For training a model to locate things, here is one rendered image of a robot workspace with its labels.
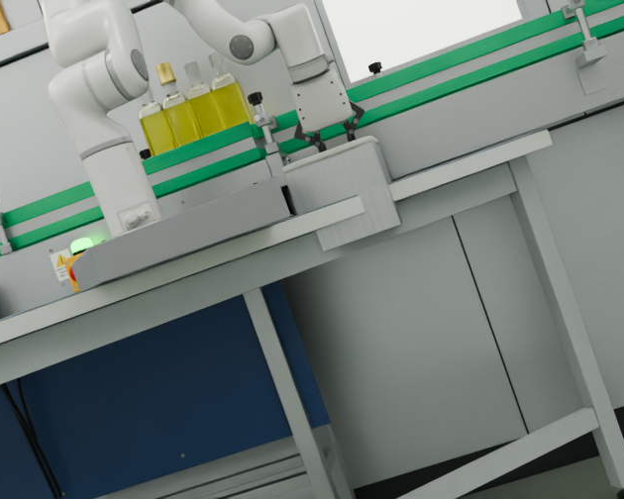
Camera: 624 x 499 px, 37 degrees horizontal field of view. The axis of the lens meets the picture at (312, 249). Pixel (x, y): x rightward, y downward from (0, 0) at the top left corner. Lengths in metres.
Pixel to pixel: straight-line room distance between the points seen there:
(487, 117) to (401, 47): 0.31
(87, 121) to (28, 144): 0.73
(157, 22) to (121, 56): 0.63
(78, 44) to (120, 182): 0.26
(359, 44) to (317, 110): 0.39
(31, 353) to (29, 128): 0.90
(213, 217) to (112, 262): 0.17
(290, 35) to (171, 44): 0.52
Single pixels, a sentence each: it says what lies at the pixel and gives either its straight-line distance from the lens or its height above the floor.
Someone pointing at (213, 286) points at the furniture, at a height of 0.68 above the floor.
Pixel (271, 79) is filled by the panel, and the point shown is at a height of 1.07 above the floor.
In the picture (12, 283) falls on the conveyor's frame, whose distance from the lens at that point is 2.05.
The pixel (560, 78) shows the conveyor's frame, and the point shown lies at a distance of 1.96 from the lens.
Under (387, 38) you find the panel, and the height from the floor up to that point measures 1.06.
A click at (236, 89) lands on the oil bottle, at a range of 2.02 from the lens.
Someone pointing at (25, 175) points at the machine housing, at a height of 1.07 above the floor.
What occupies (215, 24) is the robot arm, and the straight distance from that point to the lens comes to 1.75.
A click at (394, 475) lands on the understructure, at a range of 2.26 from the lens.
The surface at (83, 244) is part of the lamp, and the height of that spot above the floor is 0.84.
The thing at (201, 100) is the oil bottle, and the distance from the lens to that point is 2.04.
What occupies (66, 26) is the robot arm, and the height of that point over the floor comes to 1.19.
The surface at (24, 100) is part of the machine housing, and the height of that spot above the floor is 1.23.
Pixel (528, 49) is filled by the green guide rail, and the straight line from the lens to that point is 1.98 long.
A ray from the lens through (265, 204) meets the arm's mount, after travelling 1.49.
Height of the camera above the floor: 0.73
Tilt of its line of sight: 2 degrees down
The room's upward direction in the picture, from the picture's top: 20 degrees counter-clockwise
